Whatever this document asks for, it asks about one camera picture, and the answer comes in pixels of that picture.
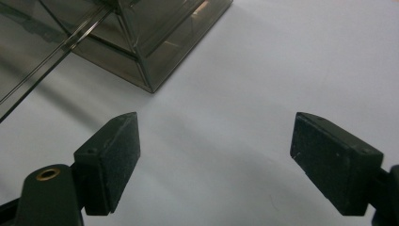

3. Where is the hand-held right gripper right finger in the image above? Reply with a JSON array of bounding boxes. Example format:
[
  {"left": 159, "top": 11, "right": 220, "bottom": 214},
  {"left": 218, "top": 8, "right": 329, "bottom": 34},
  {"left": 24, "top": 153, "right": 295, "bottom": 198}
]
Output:
[{"left": 289, "top": 111, "right": 385, "bottom": 217}]

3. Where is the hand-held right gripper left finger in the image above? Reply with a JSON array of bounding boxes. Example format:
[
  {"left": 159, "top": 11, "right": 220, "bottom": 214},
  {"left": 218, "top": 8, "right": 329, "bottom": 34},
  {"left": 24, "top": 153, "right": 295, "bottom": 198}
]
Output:
[{"left": 72, "top": 111, "right": 141, "bottom": 217}]

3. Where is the smoky transparent plastic box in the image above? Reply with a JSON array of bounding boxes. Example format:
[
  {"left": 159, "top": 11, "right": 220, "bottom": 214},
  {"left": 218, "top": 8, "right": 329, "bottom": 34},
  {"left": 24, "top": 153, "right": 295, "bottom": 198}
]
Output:
[{"left": 40, "top": 0, "right": 234, "bottom": 94}]

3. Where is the smoky transparent plastic door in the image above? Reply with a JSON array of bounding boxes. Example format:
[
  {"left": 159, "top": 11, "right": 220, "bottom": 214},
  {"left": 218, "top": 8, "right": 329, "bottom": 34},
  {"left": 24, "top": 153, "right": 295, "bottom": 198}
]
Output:
[{"left": 0, "top": 0, "right": 115, "bottom": 124}]

